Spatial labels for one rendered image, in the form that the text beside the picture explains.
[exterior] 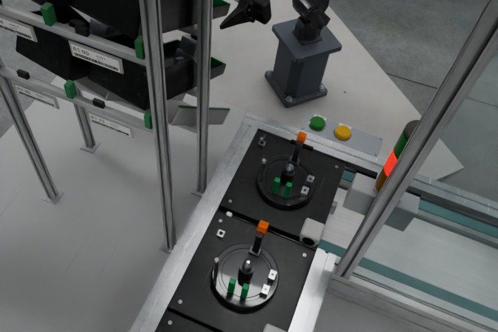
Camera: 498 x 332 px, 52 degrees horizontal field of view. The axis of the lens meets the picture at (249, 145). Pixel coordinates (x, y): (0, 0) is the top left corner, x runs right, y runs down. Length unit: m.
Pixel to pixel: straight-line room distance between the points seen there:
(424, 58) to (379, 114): 1.62
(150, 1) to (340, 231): 0.78
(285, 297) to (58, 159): 0.69
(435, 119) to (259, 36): 1.07
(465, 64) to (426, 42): 2.64
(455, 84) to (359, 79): 1.00
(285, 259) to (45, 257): 0.55
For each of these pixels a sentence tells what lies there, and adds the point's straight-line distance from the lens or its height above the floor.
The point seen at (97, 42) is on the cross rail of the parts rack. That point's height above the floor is 1.47.
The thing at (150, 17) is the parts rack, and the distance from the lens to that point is 0.67.
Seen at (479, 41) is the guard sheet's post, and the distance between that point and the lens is 0.62.
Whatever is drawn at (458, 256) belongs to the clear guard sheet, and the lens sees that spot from 0.99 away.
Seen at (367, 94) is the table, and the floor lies 0.86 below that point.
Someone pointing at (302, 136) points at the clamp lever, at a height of 1.07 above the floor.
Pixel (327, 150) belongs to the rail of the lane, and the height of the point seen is 0.96.
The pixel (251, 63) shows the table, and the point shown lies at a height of 0.86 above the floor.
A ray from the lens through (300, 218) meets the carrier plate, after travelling 1.18.
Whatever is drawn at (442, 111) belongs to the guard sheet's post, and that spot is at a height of 1.51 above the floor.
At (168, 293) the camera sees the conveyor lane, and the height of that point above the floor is 0.96.
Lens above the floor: 1.99
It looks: 53 degrees down
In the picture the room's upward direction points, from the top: 8 degrees clockwise
